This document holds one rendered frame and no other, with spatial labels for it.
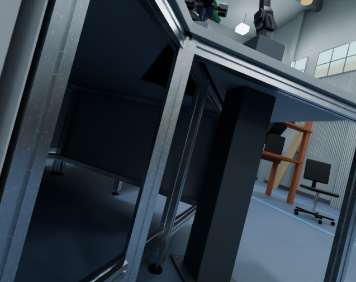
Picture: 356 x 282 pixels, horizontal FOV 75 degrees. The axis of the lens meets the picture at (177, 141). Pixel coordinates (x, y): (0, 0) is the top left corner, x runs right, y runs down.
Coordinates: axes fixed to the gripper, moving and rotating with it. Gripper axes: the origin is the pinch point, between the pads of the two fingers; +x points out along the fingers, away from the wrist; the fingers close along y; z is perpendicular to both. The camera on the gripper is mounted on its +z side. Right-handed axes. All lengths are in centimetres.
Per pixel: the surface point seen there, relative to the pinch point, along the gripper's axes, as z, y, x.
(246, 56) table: 28.1, 18.9, 24.9
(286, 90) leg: 18.7, 35.4, 29.2
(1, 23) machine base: 76, -10, 49
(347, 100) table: 10, 59, 25
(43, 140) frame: 70, -7, 60
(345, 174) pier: -545, 400, 17
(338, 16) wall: -685, 349, -490
